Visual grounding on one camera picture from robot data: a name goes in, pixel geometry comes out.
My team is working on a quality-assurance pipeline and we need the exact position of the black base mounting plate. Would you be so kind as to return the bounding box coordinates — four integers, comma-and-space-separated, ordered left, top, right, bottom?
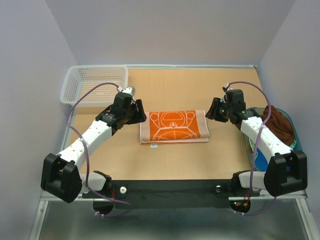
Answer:
82, 178, 261, 216

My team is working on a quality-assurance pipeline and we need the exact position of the aluminium frame rail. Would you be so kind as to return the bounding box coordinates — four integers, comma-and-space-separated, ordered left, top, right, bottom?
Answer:
29, 107, 313, 240

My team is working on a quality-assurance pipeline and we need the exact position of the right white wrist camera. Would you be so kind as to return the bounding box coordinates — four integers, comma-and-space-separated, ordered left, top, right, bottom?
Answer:
222, 84, 234, 95

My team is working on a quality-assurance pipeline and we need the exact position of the white perforated plastic basket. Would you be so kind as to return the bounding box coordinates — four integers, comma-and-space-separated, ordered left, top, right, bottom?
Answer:
60, 65, 129, 108

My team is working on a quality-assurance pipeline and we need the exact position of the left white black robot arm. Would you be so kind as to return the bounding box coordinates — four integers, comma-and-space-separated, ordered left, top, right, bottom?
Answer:
40, 87, 147, 203

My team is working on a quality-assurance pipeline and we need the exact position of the teal plastic tub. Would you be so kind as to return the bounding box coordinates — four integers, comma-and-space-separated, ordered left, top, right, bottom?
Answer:
244, 108, 302, 171

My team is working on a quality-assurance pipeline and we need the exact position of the orange Doraemon towel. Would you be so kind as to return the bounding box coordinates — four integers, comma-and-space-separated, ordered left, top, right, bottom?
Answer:
139, 110, 210, 145

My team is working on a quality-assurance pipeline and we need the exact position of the blue towel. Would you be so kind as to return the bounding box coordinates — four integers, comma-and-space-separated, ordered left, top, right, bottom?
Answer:
254, 149, 268, 172

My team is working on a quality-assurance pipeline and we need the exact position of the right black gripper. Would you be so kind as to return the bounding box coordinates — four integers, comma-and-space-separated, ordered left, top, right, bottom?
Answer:
204, 97, 233, 123

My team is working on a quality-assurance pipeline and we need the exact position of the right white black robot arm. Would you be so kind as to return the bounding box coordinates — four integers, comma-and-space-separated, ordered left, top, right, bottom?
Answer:
205, 89, 308, 197

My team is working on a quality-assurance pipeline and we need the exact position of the brown towel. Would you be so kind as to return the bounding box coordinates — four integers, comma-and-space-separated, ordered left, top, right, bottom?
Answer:
265, 105, 295, 147

